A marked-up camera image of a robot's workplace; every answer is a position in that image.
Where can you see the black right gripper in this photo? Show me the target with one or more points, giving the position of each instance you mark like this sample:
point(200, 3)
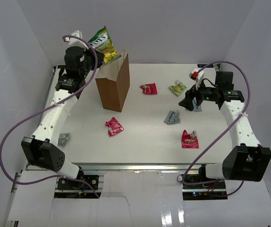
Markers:
point(187, 102)

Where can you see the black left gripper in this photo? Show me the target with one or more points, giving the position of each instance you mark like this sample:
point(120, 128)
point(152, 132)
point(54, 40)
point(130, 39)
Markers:
point(89, 53)

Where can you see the silver blue snack packet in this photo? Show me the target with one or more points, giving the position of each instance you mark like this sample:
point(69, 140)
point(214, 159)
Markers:
point(172, 117)
point(196, 107)

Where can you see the green yellow candy bag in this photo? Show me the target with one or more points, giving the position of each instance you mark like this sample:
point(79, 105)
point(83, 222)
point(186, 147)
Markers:
point(102, 43)

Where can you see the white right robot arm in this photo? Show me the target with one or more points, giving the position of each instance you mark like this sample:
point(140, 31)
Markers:
point(248, 159)

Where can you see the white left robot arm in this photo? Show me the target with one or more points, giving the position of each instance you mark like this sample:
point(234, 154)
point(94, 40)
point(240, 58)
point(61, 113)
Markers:
point(41, 148)

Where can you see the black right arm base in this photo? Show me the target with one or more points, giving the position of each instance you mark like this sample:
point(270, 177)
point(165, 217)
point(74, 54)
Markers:
point(204, 192)

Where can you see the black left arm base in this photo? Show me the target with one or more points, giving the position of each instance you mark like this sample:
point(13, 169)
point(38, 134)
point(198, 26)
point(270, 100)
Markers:
point(65, 184)

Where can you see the brown paper bag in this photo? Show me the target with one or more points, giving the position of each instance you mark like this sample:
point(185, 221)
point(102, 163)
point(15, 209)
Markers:
point(113, 83)

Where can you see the yellow green snack packet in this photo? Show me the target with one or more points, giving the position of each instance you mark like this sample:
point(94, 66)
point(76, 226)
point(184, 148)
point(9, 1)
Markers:
point(178, 88)

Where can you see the red snack packet front right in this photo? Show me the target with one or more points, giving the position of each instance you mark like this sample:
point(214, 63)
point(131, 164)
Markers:
point(189, 140)

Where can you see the red snack packet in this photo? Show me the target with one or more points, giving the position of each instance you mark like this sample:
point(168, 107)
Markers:
point(114, 127)
point(149, 89)
point(189, 140)

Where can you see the red snack packet centre back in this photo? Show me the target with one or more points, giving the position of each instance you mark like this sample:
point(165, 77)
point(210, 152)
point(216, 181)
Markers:
point(149, 89)

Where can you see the blue label back right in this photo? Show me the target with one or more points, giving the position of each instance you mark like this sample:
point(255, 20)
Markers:
point(205, 66)

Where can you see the red snack packet front left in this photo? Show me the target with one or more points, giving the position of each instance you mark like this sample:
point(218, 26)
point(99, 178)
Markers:
point(114, 127)

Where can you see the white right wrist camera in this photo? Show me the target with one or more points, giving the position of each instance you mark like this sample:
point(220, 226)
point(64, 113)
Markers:
point(197, 76)

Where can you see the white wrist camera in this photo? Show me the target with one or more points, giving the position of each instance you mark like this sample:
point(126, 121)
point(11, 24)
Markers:
point(77, 42)
point(197, 76)

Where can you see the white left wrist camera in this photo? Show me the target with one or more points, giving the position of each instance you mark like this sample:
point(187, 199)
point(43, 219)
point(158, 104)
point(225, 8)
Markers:
point(77, 42)

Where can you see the aluminium front rail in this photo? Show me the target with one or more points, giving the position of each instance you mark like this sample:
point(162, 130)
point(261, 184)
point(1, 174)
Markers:
point(132, 167)

